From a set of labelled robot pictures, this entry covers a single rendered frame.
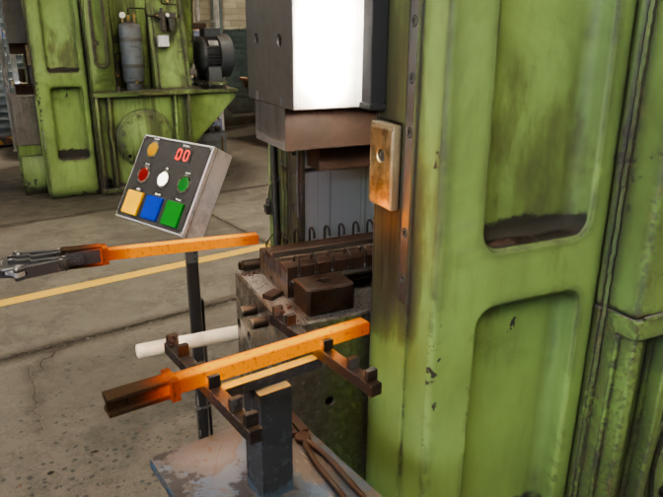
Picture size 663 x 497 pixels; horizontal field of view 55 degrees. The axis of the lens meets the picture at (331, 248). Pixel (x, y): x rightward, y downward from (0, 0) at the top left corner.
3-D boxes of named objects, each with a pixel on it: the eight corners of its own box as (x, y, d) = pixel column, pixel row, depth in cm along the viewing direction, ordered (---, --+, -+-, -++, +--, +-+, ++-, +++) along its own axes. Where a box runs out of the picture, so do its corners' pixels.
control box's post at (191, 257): (202, 467, 235) (181, 179, 199) (199, 461, 238) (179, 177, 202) (212, 465, 236) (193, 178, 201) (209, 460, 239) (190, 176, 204)
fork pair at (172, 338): (178, 357, 106) (178, 347, 106) (166, 344, 111) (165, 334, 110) (296, 323, 119) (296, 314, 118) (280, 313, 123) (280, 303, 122)
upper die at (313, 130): (285, 151, 143) (284, 107, 140) (256, 137, 160) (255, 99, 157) (442, 139, 160) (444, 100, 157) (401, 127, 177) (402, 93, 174)
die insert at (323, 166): (319, 171, 152) (319, 145, 150) (306, 165, 158) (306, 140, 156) (425, 161, 164) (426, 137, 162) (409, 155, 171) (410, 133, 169)
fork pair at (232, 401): (246, 429, 88) (246, 416, 87) (228, 409, 92) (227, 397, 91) (377, 380, 100) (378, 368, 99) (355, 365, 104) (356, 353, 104)
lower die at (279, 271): (287, 298, 154) (287, 264, 152) (259, 270, 171) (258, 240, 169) (433, 271, 171) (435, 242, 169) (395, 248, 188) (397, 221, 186)
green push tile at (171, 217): (174, 227, 186) (183, 203, 187) (159, 222, 190) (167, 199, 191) (179, 229, 187) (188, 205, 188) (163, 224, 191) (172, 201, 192)
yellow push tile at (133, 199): (134, 215, 198) (142, 192, 199) (119, 210, 202) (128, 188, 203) (138, 217, 199) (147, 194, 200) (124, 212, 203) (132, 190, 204)
